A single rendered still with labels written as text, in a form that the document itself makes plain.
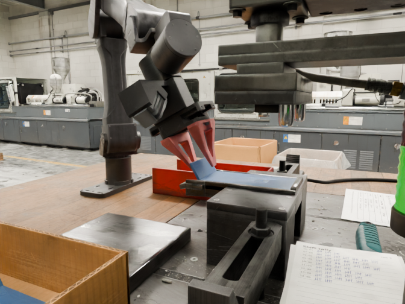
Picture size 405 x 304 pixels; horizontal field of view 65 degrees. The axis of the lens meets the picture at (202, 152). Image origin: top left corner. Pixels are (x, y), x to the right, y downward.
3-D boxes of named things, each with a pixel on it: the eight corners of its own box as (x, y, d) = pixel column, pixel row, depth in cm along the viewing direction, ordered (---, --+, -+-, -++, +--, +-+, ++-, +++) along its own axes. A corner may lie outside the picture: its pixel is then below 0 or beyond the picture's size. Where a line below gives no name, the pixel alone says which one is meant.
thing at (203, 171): (207, 172, 56) (207, 155, 55) (297, 181, 49) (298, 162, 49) (189, 181, 49) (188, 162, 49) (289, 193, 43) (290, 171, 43)
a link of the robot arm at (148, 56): (193, 75, 50) (175, 37, 51) (163, 84, 47) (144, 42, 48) (176, 93, 56) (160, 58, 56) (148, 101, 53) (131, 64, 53)
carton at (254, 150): (228, 188, 351) (229, 136, 342) (277, 195, 326) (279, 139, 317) (204, 203, 300) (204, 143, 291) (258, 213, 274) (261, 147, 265)
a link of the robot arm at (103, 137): (141, 131, 76) (133, 129, 80) (103, 133, 71) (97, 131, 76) (141, 157, 77) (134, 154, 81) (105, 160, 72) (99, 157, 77)
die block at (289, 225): (249, 214, 59) (250, 175, 58) (305, 222, 55) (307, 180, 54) (206, 263, 41) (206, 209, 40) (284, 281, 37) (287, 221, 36)
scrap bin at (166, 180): (177, 181, 83) (177, 158, 82) (272, 192, 73) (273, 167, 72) (152, 193, 72) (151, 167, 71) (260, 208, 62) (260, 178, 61)
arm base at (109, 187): (152, 149, 85) (131, 148, 88) (100, 162, 67) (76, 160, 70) (153, 178, 86) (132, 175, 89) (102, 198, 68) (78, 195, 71)
